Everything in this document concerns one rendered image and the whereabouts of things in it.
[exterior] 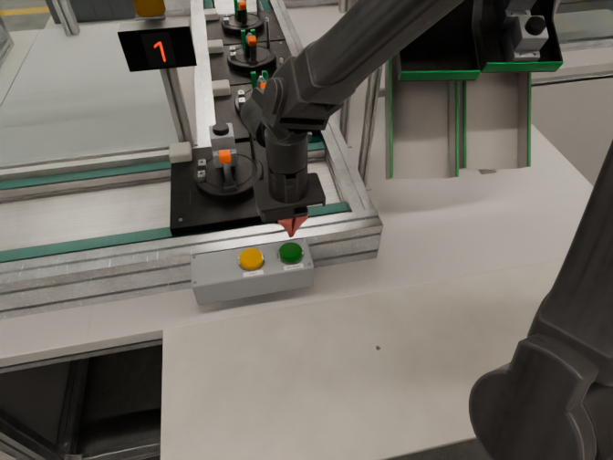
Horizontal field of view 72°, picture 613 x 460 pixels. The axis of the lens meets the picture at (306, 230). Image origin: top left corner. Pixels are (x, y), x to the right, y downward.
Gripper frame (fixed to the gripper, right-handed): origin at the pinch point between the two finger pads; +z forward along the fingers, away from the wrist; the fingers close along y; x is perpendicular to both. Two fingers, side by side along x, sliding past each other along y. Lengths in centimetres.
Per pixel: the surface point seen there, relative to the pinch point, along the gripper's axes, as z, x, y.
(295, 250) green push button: 5.1, 0.1, -0.6
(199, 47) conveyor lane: 7, -88, 12
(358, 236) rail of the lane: 9.3, -4.0, -13.9
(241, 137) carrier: 5.2, -35.6, 4.9
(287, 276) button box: 7.8, 3.3, 1.4
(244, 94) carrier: 3, -51, 2
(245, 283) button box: 7.9, 3.2, 8.7
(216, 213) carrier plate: 5.3, -12.3, 12.2
